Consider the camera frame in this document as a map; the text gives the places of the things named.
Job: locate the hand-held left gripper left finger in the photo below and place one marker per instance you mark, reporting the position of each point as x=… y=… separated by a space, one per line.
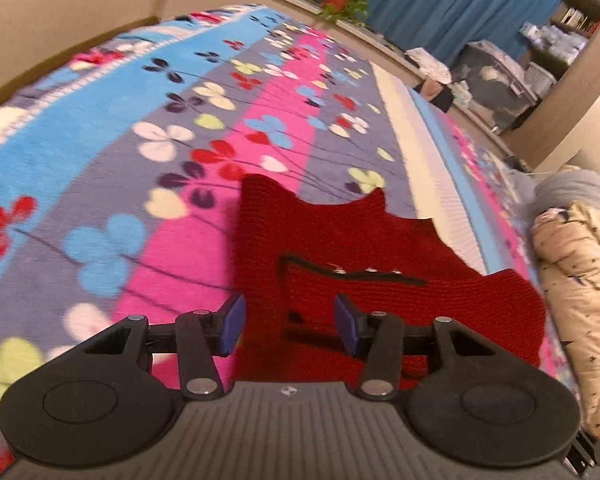
x=232 y=322

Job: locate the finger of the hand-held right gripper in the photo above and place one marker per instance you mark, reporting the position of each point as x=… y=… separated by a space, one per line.
x=592 y=452

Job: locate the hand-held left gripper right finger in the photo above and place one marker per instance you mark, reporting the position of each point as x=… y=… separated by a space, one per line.
x=345 y=325

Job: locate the red knitted sweater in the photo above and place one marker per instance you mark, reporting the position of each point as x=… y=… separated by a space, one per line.
x=380 y=240

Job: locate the pile of white clothes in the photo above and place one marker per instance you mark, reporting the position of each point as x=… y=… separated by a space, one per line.
x=427 y=62

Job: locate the cream star-print duvet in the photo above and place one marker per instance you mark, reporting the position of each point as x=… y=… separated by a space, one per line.
x=575 y=280

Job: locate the black and pink bag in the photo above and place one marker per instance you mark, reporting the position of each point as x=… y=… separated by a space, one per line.
x=442 y=97

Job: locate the floral striped bed sheet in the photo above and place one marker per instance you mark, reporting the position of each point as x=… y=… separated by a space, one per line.
x=105 y=110

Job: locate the grey pillow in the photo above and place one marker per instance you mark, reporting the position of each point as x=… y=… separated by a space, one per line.
x=575 y=185

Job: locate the small white storage box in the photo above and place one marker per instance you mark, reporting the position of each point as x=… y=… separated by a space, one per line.
x=540 y=77

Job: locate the blue curtain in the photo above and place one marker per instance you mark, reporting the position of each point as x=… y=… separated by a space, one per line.
x=430 y=5

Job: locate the wooden shelf unit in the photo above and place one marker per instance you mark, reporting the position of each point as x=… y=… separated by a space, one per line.
x=580 y=85

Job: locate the stack of white packs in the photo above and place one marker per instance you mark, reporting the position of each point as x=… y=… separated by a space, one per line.
x=555 y=40

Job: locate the row of books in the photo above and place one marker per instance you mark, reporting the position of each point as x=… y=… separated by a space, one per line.
x=580 y=20

